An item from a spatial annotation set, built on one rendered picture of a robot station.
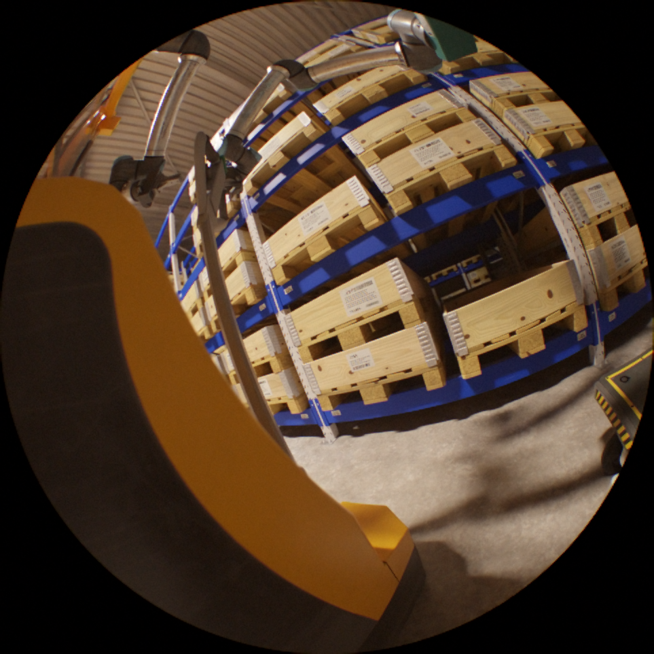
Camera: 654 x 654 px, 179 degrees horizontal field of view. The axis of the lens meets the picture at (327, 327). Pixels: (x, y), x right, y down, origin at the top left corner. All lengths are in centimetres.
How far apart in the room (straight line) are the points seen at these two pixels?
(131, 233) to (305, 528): 25
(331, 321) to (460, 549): 119
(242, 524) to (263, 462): 5
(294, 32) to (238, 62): 163
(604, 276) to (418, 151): 121
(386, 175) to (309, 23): 662
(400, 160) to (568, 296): 110
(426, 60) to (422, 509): 176
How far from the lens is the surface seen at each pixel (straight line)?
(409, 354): 107
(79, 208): 19
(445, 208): 118
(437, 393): 121
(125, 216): 18
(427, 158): 127
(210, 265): 55
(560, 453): 101
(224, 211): 87
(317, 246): 127
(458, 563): 76
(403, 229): 115
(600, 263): 144
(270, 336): 153
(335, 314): 117
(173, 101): 100
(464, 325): 104
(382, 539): 42
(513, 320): 110
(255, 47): 734
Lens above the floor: 71
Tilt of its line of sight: 3 degrees up
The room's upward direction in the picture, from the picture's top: 21 degrees counter-clockwise
